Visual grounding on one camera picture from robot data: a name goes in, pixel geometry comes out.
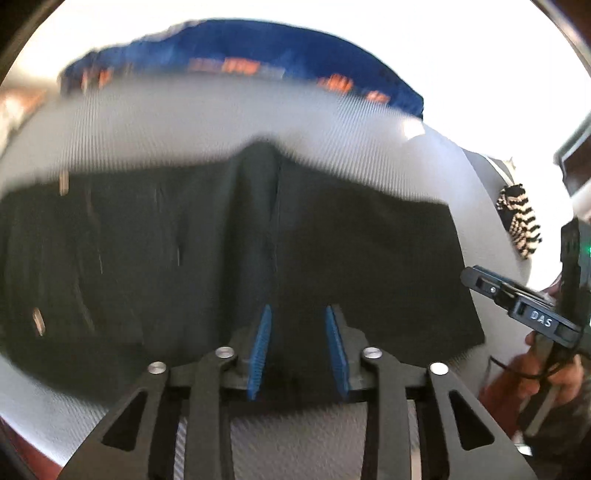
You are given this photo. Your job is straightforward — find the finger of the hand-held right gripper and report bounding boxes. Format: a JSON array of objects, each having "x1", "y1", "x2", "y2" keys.
[{"x1": 461, "y1": 265, "x2": 557, "y2": 319}]

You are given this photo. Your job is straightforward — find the black and cream striped cloth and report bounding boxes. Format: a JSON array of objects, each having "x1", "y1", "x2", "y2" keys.
[{"x1": 496, "y1": 183, "x2": 542, "y2": 259}]

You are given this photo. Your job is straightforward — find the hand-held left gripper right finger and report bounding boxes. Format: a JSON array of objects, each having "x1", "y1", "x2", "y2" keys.
[{"x1": 324, "y1": 304, "x2": 539, "y2": 480}]

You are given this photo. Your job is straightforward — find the blue floral blanket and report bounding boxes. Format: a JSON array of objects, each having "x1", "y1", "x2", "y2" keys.
[{"x1": 59, "y1": 18, "x2": 424, "y2": 121}]

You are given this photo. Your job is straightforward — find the black pants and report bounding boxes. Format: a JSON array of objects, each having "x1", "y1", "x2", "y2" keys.
[{"x1": 0, "y1": 138, "x2": 485, "y2": 411}]

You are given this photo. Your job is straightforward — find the dark wooden frame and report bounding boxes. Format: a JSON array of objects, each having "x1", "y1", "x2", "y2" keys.
[{"x1": 553, "y1": 122, "x2": 591, "y2": 217}]

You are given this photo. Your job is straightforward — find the person's right hand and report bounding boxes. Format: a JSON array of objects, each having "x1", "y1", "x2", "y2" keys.
[{"x1": 516, "y1": 329, "x2": 585, "y2": 392}]

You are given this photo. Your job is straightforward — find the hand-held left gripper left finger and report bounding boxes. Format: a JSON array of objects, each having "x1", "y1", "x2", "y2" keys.
[{"x1": 58, "y1": 304, "x2": 273, "y2": 480}]

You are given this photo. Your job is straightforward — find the blue-grey mesh mattress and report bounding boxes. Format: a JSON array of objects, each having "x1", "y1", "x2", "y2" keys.
[{"x1": 0, "y1": 74, "x2": 532, "y2": 480}]

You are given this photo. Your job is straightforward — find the wooden bed frame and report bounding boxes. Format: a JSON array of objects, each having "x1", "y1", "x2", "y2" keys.
[{"x1": 0, "y1": 418, "x2": 58, "y2": 480}]

